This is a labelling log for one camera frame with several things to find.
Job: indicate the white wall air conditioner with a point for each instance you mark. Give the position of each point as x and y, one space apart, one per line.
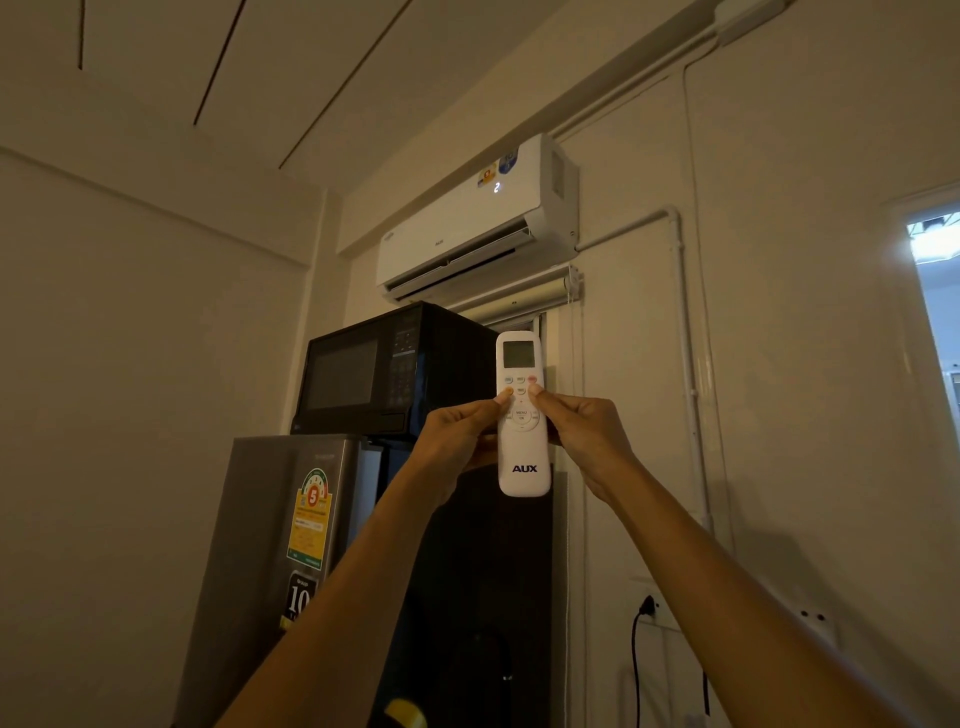
480 225

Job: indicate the white conduit pipe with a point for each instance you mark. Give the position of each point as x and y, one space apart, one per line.
679 337

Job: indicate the grey refrigerator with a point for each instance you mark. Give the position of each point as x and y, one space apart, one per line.
270 570

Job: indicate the black microwave oven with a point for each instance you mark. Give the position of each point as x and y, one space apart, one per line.
375 375

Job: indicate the rolled window blind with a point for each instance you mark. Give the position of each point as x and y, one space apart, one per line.
525 298

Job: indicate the person's right hand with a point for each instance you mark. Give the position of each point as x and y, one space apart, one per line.
589 439

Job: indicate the yellow energy label sticker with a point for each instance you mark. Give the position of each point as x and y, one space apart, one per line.
310 517

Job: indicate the person's left forearm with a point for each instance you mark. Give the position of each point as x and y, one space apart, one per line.
337 607

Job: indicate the white wall socket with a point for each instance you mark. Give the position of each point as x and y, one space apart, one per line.
660 607

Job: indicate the person's left hand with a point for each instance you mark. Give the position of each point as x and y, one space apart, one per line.
450 442

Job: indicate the black warranty sticker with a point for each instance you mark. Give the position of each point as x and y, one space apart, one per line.
298 600

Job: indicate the person's right forearm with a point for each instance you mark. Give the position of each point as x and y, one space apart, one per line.
739 607

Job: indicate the person's right thumb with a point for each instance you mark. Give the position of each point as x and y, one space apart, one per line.
546 403

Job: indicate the white door frame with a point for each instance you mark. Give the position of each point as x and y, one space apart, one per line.
926 315

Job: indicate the yellow round object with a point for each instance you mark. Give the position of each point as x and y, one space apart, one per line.
405 714

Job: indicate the white air conditioner remote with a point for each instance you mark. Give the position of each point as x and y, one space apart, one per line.
523 457

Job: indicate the person's left thumb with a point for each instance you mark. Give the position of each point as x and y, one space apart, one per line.
491 403

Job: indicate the white junction box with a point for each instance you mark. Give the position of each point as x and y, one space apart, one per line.
746 15

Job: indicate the white wall outlet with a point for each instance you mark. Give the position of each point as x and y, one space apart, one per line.
814 619

